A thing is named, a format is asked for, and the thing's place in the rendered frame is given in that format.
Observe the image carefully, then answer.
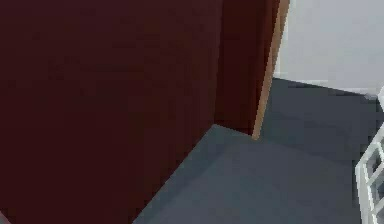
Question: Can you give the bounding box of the tan wooden door frame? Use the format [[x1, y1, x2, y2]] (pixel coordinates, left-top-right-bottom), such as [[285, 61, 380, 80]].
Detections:
[[251, 0, 291, 141]]

